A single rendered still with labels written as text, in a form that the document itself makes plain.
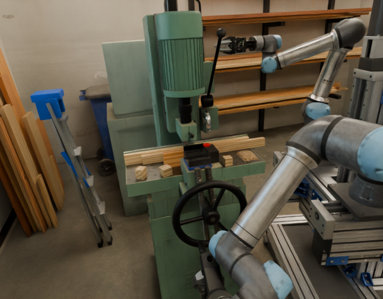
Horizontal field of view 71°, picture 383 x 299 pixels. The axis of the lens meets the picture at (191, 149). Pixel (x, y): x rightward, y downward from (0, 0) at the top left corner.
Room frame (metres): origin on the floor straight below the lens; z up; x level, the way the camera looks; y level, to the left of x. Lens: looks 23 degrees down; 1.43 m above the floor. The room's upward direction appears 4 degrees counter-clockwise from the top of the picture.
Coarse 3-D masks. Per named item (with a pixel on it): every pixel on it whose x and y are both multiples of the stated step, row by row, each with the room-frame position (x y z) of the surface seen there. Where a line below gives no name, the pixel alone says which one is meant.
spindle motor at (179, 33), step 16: (160, 16) 1.08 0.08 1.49; (176, 16) 1.05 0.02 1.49; (192, 16) 1.07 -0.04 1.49; (160, 32) 1.09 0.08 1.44; (176, 32) 1.05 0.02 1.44; (192, 32) 1.07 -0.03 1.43; (160, 48) 1.11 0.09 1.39; (176, 48) 1.06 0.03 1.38; (192, 48) 1.07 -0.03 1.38; (160, 64) 1.12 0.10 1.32; (176, 64) 1.06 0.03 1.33; (192, 64) 1.06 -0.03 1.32; (176, 80) 1.06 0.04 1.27; (192, 80) 1.07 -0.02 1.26; (176, 96) 1.06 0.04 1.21; (192, 96) 1.06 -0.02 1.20
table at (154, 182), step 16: (240, 160) 1.06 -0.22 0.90; (256, 160) 1.05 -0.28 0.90; (128, 176) 0.99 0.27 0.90; (160, 176) 0.97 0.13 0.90; (176, 176) 0.96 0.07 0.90; (224, 176) 1.00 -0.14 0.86; (240, 176) 1.02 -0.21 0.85; (128, 192) 0.92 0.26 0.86; (144, 192) 0.93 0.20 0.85; (208, 192) 0.89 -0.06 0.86; (224, 192) 0.90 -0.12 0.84
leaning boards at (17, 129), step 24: (0, 48) 2.56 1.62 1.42; (0, 72) 2.35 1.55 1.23; (0, 96) 2.17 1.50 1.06; (0, 120) 1.79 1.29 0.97; (24, 120) 2.06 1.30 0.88; (0, 144) 1.83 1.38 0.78; (24, 144) 1.94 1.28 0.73; (48, 144) 2.47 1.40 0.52; (0, 168) 1.75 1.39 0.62; (24, 168) 1.83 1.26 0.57; (48, 168) 2.13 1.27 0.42; (24, 192) 1.80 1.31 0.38; (48, 192) 2.23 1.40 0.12; (24, 216) 1.80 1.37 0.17; (48, 216) 1.85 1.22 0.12
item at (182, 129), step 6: (180, 120) 1.17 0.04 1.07; (192, 120) 1.16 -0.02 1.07; (180, 126) 1.10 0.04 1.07; (186, 126) 1.09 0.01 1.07; (192, 126) 1.09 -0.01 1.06; (180, 132) 1.11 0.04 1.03; (186, 132) 1.09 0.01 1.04; (192, 132) 1.09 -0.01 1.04; (186, 138) 1.09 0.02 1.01; (192, 138) 1.09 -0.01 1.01
